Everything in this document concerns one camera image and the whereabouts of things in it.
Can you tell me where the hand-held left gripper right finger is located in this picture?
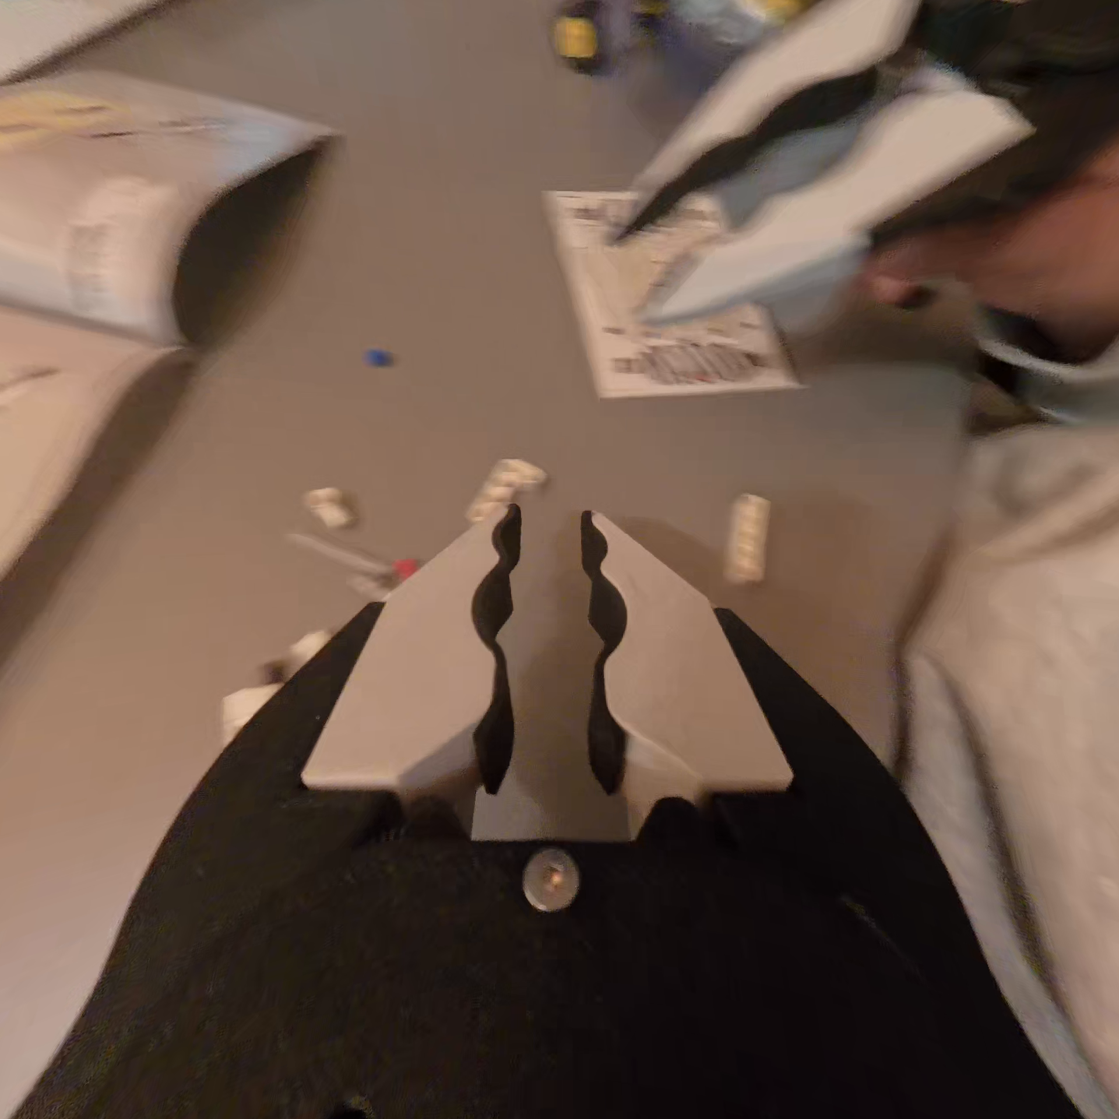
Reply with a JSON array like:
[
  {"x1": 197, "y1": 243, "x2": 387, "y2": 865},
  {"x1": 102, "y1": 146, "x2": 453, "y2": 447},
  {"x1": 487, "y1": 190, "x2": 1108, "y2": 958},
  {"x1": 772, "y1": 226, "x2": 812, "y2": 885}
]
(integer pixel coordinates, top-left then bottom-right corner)
[{"x1": 580, "y1": 510, "x2": 795, "y2": 828}]

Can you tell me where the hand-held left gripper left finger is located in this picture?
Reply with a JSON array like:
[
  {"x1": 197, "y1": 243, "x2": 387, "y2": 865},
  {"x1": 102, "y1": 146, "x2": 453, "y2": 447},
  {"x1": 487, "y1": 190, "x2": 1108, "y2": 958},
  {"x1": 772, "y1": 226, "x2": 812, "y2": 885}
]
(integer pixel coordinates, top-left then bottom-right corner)
[{"x1": 300, "y1": 503, "x2": 525, "y2": 801}]

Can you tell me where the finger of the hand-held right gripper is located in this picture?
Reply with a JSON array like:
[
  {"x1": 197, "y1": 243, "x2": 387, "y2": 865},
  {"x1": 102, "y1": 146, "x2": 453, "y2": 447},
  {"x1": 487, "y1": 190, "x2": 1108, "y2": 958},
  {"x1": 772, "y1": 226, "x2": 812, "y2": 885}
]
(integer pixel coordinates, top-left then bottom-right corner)
[
  {"x1": 643, "y1": 88, "x2": 1036, "y2": 340},
  {"x1": 612, "y1": 0, "x2": 927, "y2": 245}
]

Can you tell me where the long grey lego axle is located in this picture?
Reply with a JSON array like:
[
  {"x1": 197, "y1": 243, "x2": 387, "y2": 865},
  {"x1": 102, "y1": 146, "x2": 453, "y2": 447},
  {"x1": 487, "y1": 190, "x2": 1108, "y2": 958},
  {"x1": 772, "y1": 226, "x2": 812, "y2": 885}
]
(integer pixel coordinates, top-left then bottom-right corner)
[{"x1": 287, "y1": 532, "x2": 397, "y2": 596}]

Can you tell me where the thick white straight lego beam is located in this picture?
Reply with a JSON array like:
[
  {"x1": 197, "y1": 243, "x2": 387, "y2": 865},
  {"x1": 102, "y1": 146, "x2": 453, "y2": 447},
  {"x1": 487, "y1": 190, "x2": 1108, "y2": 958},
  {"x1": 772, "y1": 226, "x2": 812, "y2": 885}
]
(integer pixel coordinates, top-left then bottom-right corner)
[{"x1": 724, "y1": 493, "x2": 773, "y2": 585}]

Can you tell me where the small white lego piece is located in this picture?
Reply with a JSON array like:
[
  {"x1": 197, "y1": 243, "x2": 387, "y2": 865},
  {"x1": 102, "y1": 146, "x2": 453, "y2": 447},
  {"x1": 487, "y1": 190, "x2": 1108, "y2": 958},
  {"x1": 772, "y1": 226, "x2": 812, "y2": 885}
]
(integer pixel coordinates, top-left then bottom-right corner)
[{"x1": 301, "y1": 486, "x2": 358, "y2": 530}]

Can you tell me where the white L-shaped lego beam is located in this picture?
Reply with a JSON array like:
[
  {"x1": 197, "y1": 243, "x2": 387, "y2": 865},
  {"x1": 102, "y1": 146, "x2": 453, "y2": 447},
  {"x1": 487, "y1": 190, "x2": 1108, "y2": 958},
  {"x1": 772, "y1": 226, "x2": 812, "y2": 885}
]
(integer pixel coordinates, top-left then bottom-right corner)
[{"x1": 466, "y1": 458, "x2": 550, "y2": 526}]

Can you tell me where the yellow lego vehicle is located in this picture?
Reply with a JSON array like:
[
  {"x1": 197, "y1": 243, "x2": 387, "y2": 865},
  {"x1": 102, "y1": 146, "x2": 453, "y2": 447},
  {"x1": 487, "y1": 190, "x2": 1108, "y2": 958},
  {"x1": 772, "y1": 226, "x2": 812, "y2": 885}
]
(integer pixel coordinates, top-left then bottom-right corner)
[{"x1": 551, "y1": 0, "x2": 815, "y2": 76}]

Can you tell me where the person's right hand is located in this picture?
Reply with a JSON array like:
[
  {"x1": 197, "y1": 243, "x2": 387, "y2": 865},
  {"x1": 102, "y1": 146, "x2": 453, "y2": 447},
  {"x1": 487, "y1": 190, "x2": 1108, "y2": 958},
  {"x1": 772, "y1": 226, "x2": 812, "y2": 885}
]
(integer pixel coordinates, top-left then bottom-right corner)
[{"x1": 861, "y1": 168, "x2": 1119, "y2": 361}]

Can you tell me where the zebra sticker sheet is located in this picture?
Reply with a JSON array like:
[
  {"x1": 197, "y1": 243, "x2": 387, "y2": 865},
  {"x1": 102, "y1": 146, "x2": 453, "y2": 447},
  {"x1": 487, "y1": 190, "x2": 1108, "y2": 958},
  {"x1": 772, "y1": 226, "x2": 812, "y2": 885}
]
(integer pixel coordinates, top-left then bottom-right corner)
[{"x1": 543, "y1": 188, "x2": 804, "y2": 401}]

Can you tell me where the open instruction booklet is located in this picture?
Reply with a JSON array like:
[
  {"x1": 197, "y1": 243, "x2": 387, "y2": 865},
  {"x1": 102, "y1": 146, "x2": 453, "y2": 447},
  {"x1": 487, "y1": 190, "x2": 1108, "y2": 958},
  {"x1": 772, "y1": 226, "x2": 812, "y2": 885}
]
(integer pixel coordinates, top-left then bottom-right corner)
[{"x1": 0, "y1": 70, "x2": 343, "y2": 578}]

